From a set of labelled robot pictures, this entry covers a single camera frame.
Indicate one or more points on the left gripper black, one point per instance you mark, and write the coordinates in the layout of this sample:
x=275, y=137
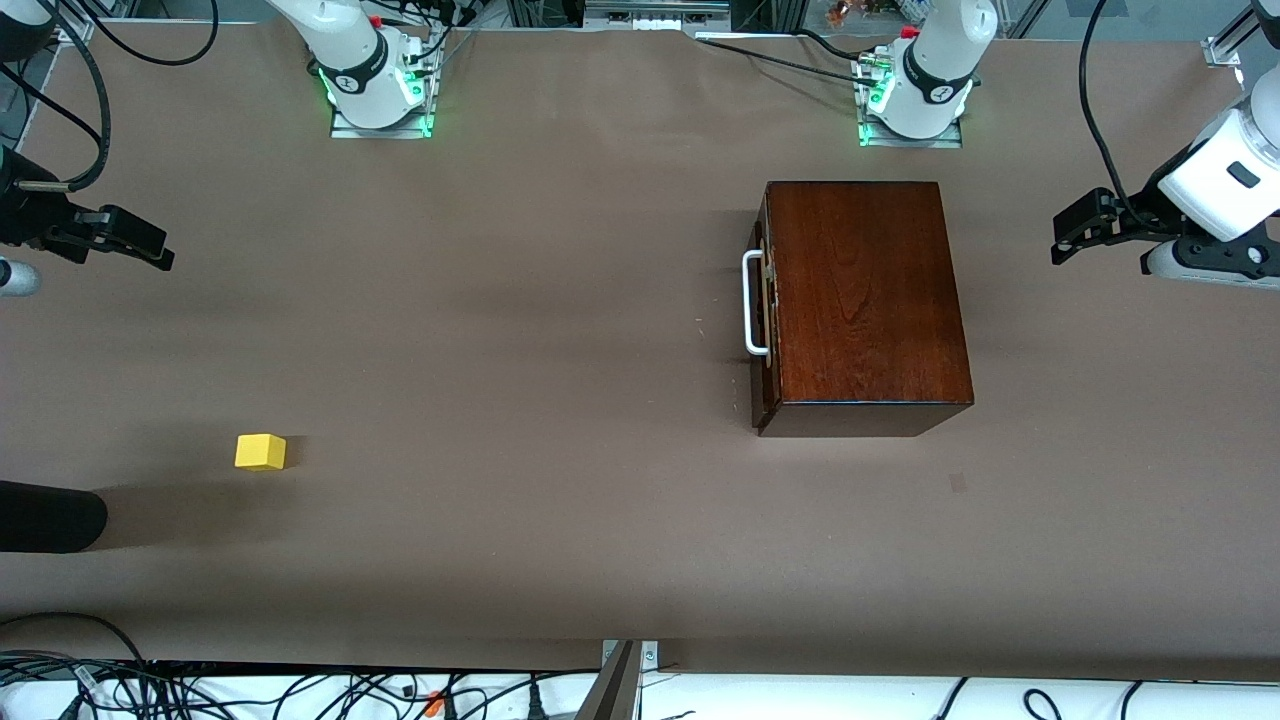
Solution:
x=1141, y=211

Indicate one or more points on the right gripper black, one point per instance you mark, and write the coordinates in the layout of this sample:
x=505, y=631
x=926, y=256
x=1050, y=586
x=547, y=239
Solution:
x=24, y=214

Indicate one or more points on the yellow block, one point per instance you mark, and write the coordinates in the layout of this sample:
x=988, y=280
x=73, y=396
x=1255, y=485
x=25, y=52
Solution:
x=260, y=452

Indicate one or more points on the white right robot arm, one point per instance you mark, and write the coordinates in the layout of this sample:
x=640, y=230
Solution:
x=350, y=50

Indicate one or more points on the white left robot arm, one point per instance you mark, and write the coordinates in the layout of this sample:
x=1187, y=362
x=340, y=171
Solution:
x=1220, y=170

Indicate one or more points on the dark brown wooden cabinet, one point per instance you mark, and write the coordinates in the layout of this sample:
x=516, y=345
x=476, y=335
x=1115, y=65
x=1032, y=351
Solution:
x=870, y=300

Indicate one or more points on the aluminium profile bar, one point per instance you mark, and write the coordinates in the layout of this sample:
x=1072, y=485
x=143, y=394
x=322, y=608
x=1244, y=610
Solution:
x=1250, y=22

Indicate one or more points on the black rounded object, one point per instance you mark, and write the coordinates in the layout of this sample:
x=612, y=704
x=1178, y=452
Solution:
x=50, y=516

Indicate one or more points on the dark slanted beam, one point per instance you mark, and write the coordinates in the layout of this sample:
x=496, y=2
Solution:
x=612, y=690

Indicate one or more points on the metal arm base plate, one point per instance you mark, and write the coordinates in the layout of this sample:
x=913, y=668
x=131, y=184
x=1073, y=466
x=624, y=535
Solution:
x=380, y=133
x=910, y=143

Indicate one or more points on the metal corner bracket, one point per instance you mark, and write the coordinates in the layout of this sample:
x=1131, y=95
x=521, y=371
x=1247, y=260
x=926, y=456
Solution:
x=78, y=36
x=1222, y=53

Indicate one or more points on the metal table edge bracket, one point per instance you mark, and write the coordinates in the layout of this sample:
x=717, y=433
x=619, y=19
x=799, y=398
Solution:
x=650, y=660

